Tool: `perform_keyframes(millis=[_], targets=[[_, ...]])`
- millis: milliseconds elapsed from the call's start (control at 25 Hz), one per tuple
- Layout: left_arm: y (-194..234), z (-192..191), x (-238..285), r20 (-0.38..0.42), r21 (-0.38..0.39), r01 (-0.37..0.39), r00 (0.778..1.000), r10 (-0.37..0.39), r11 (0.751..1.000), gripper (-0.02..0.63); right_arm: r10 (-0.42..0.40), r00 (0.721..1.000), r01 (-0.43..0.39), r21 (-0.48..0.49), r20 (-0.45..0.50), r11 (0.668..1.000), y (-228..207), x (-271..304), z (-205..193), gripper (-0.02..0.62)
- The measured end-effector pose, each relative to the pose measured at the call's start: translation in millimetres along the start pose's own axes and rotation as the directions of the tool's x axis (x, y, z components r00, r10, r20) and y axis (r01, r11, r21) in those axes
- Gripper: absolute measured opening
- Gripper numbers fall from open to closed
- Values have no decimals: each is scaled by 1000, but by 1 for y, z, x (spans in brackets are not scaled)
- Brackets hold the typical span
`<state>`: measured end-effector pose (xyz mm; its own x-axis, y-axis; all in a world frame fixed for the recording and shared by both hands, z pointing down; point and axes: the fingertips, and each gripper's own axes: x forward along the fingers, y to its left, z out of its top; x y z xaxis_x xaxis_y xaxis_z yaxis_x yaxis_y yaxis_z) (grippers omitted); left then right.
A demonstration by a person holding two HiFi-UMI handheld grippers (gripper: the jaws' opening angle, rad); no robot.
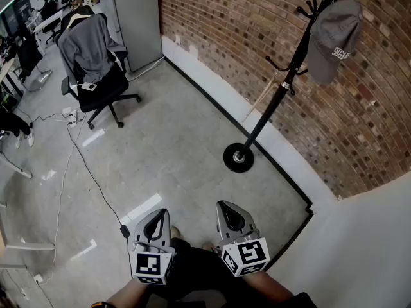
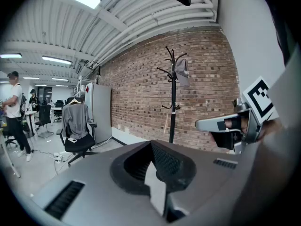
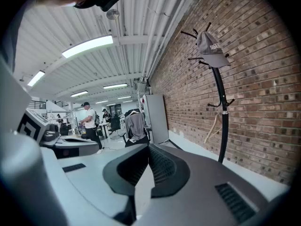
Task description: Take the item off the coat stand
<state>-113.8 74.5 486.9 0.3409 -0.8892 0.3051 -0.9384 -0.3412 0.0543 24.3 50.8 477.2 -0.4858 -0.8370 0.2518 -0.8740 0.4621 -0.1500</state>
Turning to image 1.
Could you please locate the black office chair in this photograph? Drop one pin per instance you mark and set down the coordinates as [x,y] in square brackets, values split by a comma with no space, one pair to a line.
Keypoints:
[101,90]

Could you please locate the person's right forearm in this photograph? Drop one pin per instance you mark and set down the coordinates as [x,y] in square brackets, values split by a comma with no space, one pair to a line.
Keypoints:
[268,284]

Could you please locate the grey baseball cap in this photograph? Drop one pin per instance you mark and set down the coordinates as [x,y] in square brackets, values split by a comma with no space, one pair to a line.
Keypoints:
[332,34]

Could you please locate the white power strip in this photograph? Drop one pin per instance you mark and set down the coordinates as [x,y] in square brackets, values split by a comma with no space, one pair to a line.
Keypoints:
[72,118]

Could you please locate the thin wooden stick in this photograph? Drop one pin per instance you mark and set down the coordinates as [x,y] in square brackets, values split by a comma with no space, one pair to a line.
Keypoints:
[258,99]

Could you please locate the black orange wristband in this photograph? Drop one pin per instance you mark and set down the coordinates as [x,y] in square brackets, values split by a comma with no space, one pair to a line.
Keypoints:
[99,304]

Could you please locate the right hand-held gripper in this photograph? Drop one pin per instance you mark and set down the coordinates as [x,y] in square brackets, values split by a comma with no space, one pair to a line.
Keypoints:
[247,255]

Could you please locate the small white device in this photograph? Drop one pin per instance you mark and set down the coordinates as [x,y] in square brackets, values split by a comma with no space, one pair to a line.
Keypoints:
[87,86]

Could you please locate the person's black trousers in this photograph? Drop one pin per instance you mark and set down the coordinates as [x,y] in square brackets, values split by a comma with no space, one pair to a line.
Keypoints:
[199,274]

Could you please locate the black coat stand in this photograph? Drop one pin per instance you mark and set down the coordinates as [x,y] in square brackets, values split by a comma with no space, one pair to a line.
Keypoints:
[289,75]

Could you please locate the white desk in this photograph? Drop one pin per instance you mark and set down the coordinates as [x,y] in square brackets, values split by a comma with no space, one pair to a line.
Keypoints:
[48,22]

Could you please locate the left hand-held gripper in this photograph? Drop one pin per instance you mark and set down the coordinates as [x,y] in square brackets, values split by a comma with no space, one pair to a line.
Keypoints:
[147,265]

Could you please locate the wooden clothes hanger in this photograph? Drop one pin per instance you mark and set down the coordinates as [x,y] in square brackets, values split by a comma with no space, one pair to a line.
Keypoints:
[74,18]

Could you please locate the person's right shoe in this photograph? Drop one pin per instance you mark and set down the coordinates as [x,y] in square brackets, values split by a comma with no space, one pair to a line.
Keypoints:
[210,246]

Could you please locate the grey metal cabinet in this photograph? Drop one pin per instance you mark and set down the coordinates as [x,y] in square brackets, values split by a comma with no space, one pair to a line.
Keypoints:
[135,21]

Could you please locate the grey jacket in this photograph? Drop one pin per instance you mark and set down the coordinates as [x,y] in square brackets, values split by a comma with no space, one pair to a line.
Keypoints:
[85,48]

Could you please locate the black chair chrome base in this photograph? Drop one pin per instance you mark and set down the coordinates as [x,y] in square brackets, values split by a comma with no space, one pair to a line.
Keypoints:
[29,56]

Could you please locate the person's left forearm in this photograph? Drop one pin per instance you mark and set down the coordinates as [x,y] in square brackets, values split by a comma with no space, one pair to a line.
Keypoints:
[128,295]

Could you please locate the grey metal desk foot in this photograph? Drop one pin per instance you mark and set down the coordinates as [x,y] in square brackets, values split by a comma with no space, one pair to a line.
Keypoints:
[17,168]

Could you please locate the person's left shoe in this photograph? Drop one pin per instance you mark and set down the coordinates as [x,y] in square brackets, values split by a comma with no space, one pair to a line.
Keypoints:
[175,232]

